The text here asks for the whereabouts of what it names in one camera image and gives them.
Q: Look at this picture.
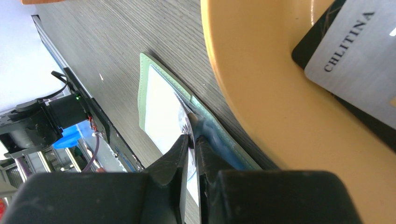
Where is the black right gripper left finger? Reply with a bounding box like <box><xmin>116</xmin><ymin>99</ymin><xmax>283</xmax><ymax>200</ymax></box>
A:
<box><xmin>2</xmin><ymin>134</ymin><xmax>189</xmax><ymax>224</ymax></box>

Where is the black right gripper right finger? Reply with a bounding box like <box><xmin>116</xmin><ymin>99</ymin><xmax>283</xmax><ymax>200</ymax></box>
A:
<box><xmin>196</xmin><ymin>136</ymin><xmax>362</xmax><ymax>224</ymax></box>

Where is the green card holder wallet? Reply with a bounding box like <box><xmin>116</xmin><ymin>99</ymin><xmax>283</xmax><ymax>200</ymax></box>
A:
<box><xmin>138</xmin><ymin>53</ymin><xmax>260</xmax><ymax>170</ymax></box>

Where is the white printed card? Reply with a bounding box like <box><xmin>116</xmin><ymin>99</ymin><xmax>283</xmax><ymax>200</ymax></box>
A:
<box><xmin>143</xmin><ymin>65</ymin><xmax>199</xmax><ymax>205</ymax></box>

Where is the silver Chlitina card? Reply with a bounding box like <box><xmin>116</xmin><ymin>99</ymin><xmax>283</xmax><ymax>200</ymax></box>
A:
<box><xmin>304</xmin><ymin>0</ymin><xmax>396</xmax><ymax>128</ymax></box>

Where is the black VIP card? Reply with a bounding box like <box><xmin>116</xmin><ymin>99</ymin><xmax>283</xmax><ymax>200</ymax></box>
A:
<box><xmin>291</xmin><ymin>0</ymin><xmax>396</xmax><ymax>152</ymax></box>

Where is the yellow oval tray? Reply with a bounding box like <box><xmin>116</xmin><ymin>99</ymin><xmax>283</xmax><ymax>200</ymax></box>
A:
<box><xmin>200</xmin><ymin>0</ymin><xmax>396</xmax><ymax>224</ymax></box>

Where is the orange wooden divider box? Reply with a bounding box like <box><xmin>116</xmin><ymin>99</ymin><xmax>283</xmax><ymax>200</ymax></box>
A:
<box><xmin>20</xmin><ymin>0</ymin><xmax>64</xmax><ymax>5</ymax></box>

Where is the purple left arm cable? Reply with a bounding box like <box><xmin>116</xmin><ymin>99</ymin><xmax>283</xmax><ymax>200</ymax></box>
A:
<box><xmin>81</xmin><ymin>133</ymin><xmax>101</xmax><ymax>173</ymax></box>

